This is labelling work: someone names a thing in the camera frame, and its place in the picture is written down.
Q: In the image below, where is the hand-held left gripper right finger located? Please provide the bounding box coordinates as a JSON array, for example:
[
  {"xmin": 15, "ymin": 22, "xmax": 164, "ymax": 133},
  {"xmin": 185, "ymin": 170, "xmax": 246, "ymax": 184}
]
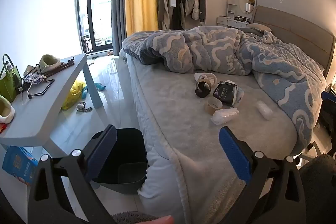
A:
[{"xmin": 215, "ymin": 126, "xmax": 306, "ymax": 224}]

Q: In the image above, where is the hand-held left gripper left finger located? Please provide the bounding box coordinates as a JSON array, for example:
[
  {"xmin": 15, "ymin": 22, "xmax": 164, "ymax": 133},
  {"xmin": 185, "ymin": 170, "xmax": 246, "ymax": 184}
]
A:
[{"xmin": 28, "ymin": 124, "xmax": 118, "ymax": 224}]

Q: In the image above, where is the dark grey trash bin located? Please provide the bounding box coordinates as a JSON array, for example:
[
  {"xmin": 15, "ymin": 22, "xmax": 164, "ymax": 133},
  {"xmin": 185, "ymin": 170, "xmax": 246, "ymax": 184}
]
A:
[{"xmin": 91, "ymin": 128, "xmax": 150, "ymax": 188}]

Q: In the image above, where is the large clear plastic wrap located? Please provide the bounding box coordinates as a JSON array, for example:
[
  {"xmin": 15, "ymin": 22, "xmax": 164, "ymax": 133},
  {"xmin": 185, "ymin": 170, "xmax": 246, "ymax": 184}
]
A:
[{"xmin": 211, "ymin": 108, "xmax": 240, "ymax": 125}]

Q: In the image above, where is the small clear plastic wrap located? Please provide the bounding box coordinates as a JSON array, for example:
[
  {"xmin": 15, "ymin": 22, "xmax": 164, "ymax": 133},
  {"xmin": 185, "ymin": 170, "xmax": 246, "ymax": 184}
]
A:
[{"xmin": 256, "ymin": 100, "xmax": 273, "ymax": 120}]

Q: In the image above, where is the black tissue packet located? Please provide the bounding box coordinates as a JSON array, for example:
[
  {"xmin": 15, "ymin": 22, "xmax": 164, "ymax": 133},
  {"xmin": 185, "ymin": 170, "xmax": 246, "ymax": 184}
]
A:
[{"xmin": 213, "ymin": 80, "xmax": 245, "ymax": 105}]

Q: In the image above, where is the black sock ball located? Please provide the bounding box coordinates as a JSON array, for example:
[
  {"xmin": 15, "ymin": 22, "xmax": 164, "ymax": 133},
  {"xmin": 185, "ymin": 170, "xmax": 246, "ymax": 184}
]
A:
[{"xmin": 195, "ymin": 81, "xmax": 212, "ymax": 98}]

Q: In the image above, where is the person's left hand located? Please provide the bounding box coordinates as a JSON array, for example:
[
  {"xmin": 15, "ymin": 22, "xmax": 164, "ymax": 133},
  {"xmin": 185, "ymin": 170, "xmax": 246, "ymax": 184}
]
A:
[{"xmin": 151, "ymin": 215, "xmax": 174, "ymax": 224}]

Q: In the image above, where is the yellow plastic bag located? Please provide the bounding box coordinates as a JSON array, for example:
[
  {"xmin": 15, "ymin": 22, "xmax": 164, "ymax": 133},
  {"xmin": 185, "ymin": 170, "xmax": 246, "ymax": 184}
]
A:
[{"xmin": 61, "ymin": 80, "xmax": 87, "ymax": 111}]

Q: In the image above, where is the light blue table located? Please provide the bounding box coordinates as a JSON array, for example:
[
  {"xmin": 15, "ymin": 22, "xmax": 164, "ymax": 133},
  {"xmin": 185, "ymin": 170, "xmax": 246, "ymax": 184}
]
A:
[{"xmin": 0, "ymin": 53, "xmax": 103, "ymax": 161}]

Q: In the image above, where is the bed with grey sheet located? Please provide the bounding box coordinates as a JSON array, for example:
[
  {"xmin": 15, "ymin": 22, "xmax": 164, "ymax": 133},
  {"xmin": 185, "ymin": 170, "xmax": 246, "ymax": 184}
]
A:
[{"xmin": 119, "ymin": 30, "xmax": 328, "ymax": 224}]

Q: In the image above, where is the blue printed package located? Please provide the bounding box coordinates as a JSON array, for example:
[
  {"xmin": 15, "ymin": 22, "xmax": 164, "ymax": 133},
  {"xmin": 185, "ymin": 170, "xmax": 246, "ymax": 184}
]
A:
[{"xmin": 2, "ymin": 146, "xmax": 38, "ymax": 186}]

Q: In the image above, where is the grey fleece garment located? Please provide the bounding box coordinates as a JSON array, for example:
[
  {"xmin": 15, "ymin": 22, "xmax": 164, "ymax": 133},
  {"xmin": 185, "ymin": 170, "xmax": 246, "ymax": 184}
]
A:
[{"xmin": 112, "ymin": 153, "xmax": 336, "ymax": 224}]

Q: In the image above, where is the blue patterned fleece blanket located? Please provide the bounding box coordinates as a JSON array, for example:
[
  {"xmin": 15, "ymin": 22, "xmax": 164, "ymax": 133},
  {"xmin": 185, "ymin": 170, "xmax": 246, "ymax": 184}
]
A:
[{"xmin": 122, "ymin": 25, "xmax": 327, "ymax": 147}]

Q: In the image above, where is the dark wooden flute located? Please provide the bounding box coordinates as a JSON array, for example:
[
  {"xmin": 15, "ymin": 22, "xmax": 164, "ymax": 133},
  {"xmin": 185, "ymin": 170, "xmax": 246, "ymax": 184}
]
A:
[{"xmin": 39, "ymin": 57, "xmax": 75, "ymax": 75}]

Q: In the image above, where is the blue white mask packet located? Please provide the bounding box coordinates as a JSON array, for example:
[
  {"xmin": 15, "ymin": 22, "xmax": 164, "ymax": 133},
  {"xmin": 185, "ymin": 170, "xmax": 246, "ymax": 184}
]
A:
[{"xmin": 25, "ymin": 73, "xmax": 44, "ymax": 85}]

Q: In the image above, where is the green felt handbag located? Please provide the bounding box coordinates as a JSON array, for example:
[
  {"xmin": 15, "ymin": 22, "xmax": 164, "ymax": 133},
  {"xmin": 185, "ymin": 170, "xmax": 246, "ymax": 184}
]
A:
[{"xmin": 0, "ymin": 54, "xmax": 23, "ymax": 103}]

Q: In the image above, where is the beige pillow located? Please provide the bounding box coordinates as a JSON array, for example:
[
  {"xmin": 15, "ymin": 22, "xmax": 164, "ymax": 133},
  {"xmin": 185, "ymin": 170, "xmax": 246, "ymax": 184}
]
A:
[{"xmin": 245, "ymin": 23, "xmax": 272, "ymax": 33}]

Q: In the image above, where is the white vanity desk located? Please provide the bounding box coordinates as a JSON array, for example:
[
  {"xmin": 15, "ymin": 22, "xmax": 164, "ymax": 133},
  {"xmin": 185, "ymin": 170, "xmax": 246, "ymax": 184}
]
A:
[{"xmin": 217, "ymin": 0, "xmax": 254, "ymax": 29}]

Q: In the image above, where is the grey upholstered headboard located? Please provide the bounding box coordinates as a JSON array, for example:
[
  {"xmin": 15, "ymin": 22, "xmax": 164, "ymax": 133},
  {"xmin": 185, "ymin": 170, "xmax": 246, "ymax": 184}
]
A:
[{"xmin": 252, "ymin": 5, "xmax": 336, "ymax": 75}]

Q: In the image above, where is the black framed glass door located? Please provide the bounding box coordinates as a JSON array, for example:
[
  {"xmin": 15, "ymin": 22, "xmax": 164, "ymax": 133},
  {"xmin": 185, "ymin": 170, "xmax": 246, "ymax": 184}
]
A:
[{"xmin": 75, "ymin": 0, "xmax": 117, "ymax": 54}]

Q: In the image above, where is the grey hanging garment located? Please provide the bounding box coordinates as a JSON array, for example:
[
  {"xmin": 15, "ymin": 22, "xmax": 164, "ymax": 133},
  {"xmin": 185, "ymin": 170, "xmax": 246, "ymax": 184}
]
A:
[{"xmin": 193, "ymin": 0, "xmax": 206, "ymax": 22}]

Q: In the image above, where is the beige hanging coat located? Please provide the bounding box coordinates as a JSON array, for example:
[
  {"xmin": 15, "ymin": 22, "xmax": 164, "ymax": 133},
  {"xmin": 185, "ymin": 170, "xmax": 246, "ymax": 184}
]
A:
[{"xmin": 157, "ymin": 0, "xmax": 172, "ymax": 30}]

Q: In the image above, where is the grey keychain toy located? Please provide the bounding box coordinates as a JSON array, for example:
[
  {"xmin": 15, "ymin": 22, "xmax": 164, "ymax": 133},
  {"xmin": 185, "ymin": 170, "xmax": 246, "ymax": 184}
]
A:
[{"xmin": 76, "ymin": 101, "xmax": 93, "ymax": 113}]

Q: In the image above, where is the black wire stand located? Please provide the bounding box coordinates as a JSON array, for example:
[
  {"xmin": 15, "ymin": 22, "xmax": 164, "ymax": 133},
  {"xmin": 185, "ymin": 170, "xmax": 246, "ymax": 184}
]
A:
[{"xmin": 22, "ymin": 63, "xmax": 55, "ymax": 96}]

